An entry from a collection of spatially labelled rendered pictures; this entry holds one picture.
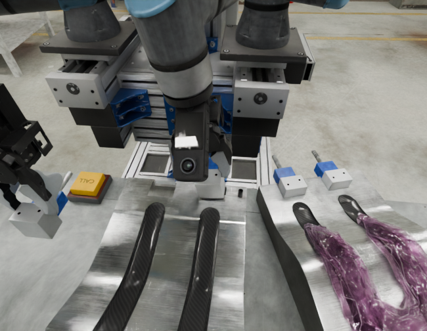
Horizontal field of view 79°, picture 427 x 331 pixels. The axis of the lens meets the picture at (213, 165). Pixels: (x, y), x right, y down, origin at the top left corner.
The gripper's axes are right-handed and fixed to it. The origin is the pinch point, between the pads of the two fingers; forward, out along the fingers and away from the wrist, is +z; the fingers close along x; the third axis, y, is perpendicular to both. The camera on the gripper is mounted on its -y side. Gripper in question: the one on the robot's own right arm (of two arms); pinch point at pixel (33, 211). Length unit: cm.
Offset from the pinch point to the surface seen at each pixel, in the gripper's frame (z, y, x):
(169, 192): 8.7, 13.2, -19.1
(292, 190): 7.4, 15.5, -46.0
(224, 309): 5.1, -10.0, -33.1
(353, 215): 10, 12, -59
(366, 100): 95, 204, -153
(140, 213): 6.2, 5.4, -15.6
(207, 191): 3.2, 10.0, -28.1
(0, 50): 67, 211, 202
